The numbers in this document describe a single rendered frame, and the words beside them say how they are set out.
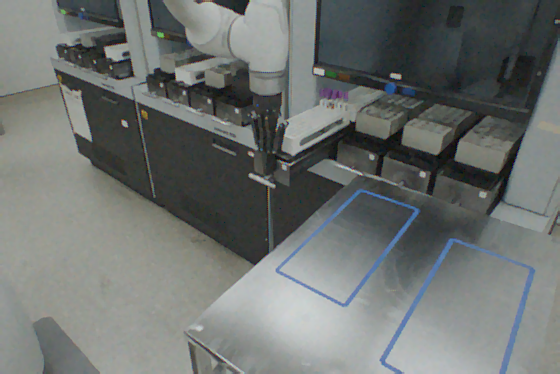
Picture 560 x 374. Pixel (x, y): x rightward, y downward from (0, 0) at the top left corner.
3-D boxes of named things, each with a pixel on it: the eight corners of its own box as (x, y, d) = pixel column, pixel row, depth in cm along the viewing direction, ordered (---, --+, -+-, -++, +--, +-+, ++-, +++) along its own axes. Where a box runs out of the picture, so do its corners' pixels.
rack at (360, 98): (372, 95, 159) (374, 79, 156) (395, 101, 153) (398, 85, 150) (328, 117, 140) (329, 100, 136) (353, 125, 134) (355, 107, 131)
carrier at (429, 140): (442, 153, 113) (447, 133, 110) (439, 156, 112) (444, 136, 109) (403, 141, 120) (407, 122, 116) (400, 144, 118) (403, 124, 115)
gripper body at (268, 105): (289, 90, 103) (289, 125, 108) (265, 84, 108) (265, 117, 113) (270, 98, 98) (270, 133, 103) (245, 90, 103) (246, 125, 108)
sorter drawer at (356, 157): (428, 103, 171) (432, 81, 166) (462, 110, 163) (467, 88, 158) (327, 167, 124) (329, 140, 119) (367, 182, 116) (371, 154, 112)
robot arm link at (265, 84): (266, 61, 106) (266, 84, 109) (241, 68, 100) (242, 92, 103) (293, 67, 101) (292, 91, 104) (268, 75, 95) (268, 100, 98)
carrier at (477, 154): (502, 171, 104) (509, 150, 101) (499, 174, 103) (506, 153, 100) (456, 157, 111) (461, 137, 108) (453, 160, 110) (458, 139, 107)
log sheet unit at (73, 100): (73, 133, 262) (57, 77, 243) (95, 145, 247) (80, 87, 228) (69, 134, 260) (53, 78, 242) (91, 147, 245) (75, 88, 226)
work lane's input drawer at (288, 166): (370, 108, 166) (373, 86, 161) (401, 116, 158) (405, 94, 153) (243, 177, 119) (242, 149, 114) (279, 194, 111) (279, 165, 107)
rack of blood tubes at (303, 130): (324, 119, 139) (326, 101, 135) (350, 127, 133) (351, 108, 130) (266, 149, 120) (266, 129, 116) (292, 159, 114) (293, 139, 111)
